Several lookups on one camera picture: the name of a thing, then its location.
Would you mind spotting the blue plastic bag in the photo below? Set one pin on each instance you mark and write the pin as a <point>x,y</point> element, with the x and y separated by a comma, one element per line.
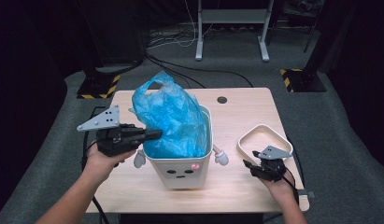
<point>174,124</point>

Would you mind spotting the person's right hand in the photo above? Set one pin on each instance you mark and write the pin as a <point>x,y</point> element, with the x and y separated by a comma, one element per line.
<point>281,191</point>

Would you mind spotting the white trash bin with face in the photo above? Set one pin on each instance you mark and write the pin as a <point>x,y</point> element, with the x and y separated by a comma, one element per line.
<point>180,177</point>

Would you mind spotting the black stand base striped edge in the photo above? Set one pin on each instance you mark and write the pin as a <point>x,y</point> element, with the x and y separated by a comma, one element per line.
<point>97,87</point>
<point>305,81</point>

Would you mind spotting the person's left hand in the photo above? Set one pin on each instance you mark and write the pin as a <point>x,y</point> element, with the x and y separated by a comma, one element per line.
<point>101,165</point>

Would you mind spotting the white metal desk frame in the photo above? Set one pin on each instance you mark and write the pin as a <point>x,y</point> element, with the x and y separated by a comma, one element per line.
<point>233,15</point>

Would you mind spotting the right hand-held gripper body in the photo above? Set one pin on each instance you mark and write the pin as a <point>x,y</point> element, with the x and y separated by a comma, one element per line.
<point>270,169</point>

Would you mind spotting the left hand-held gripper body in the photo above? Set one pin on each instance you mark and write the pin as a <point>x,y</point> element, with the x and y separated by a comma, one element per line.
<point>118,140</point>

